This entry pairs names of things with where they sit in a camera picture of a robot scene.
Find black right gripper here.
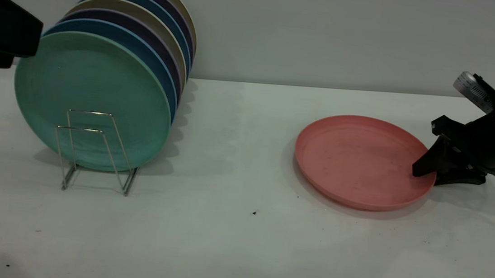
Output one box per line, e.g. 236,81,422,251
410,99,495,191

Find pink round plate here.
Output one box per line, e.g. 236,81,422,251
289,110,442,217

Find green round plate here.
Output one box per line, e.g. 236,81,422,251
6,26,180,178

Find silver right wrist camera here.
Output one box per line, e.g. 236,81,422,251
451,71,495,114

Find metal wire plate rack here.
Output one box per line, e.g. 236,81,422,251
50,108,145,198

